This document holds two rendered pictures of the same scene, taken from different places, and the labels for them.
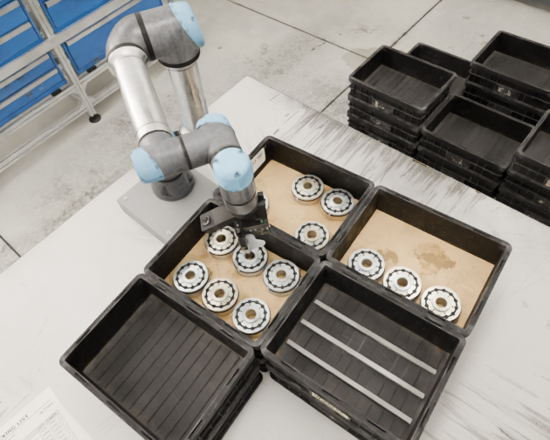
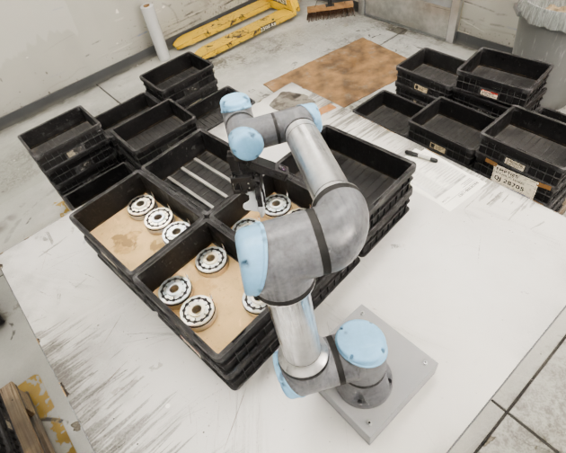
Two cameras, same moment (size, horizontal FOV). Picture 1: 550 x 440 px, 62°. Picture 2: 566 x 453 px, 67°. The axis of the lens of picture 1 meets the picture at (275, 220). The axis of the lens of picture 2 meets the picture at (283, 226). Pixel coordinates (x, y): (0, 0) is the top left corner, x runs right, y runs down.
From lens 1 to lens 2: 1.56 m
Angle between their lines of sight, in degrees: 76
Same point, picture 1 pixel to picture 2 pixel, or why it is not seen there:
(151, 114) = (299, 130)
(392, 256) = (154, 246)
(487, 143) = not seen: outside the picture
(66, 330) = (453, 248)
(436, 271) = (129, 232)
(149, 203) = (391, 352)
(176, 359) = not seen: hidden behind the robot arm
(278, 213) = (235, 295)
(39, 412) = (449, 197)
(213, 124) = (242, 126)
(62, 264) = (489, 311)
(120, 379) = (376, 182)
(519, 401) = not seen: hidden behind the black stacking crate
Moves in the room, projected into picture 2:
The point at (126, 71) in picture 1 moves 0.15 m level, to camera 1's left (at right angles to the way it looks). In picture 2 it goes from (329, 166) to (410, 159)
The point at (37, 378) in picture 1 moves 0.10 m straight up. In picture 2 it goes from (463, 217) to (468, 197)
